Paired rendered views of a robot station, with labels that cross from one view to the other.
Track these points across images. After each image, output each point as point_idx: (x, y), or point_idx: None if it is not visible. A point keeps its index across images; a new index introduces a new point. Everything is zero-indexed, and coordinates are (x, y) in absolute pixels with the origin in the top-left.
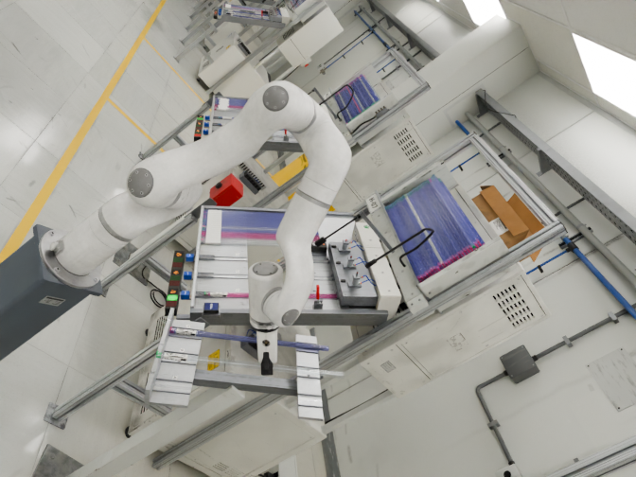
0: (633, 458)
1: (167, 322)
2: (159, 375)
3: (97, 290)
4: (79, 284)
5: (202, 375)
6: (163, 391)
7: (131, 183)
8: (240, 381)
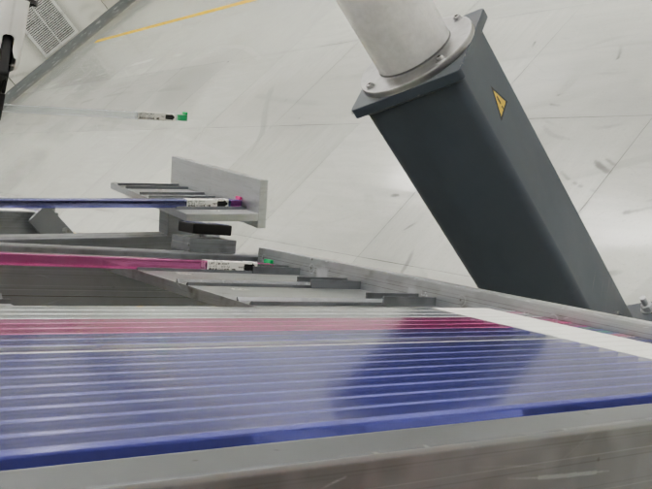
0: None
1: (243, 174)
2: (187, 190)
3: (358, 103)
4: (365, 75)
5: (128, 234)
6: (161, 183)
7: None
8: (43, 234)
